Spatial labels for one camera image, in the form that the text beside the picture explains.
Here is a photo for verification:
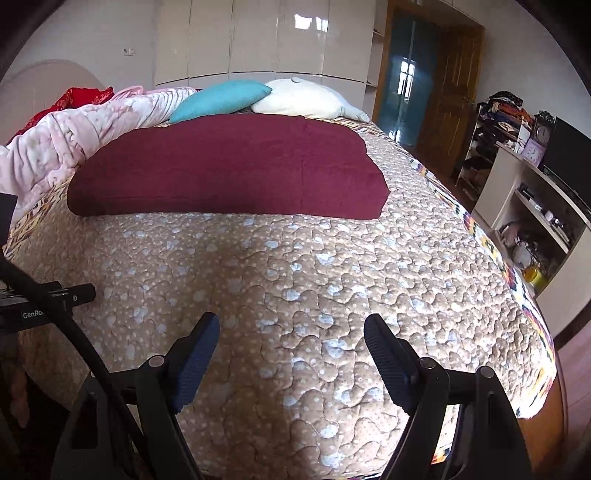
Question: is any maroon puffer jacket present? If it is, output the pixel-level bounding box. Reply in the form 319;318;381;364
67;114;390;220

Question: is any shelf with piled clothes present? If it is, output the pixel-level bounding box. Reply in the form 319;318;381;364
455;90;534;204

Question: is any beige quilted bedspread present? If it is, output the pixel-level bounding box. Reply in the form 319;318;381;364
5;120;557;479

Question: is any pink floral duvet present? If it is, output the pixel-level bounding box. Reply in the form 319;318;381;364
1;86;196;224

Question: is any pink arched headboard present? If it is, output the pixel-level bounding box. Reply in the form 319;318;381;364
0;60;104;145

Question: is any red blanket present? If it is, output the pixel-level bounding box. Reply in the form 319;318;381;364
1;87;114;145

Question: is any white tv cabinet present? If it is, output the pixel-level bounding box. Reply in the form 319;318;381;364
473;145;590;337

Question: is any teal pillow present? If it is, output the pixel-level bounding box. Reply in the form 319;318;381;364
169;80;273;124

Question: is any pink alarm clock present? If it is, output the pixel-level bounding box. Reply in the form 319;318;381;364
522;137;546;167

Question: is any black television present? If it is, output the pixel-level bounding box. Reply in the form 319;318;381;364
539;117;591;218

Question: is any dark ornate mantel clock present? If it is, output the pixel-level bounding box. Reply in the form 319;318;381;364
531;110;555;148

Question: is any white pillow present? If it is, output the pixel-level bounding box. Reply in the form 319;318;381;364
250;77;370;123

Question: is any wooden door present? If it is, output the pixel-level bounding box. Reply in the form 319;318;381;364
373;1;485;178

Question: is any white glossy wardrobe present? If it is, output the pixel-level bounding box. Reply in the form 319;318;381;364
154;0;388;114

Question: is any black cable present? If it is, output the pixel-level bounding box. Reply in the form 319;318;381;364
0;250;139;480

